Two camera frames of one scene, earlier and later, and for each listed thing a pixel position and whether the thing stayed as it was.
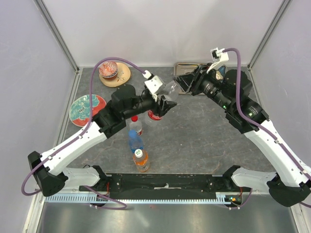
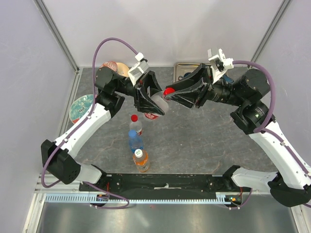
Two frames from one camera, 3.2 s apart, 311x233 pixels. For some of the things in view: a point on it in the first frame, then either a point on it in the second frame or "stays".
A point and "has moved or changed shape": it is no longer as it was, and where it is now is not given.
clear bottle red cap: [135, 125] stays
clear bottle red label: [171, 91] has moved or changed shape
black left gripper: [165, 106] → [142, 101]
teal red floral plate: [79, 109] stays
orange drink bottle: [140, 158] stays
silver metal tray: [182, 68] stays
